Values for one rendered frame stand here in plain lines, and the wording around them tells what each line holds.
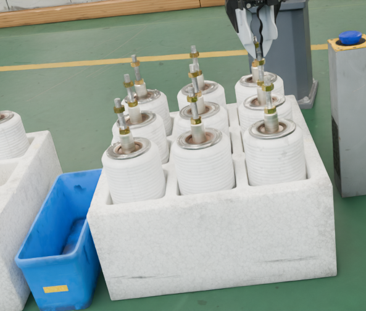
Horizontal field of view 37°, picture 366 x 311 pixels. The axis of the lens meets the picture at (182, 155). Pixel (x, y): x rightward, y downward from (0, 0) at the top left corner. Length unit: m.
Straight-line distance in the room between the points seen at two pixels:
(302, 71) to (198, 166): 0.77
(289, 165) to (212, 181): 0.12
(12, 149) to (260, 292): 0.58
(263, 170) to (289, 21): 0.71
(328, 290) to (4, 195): 0.59
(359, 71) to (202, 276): 0.46
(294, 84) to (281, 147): 0.73
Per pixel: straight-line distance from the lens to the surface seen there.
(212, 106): 1.00
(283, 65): 1.55
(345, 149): 1.11
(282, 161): 0.86
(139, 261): 0.93
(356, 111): 1.08
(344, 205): 1.14
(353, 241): 1.04
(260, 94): 0.98
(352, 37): 1.04
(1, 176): 1.19
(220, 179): 0.87
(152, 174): 0.88
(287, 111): 0.97
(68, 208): 1.20
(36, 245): 1.03
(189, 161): 0.85
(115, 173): 0.88
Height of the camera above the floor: 0.63
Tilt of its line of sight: 26 degrees down
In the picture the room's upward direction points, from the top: 11 degrees counter-clockwise
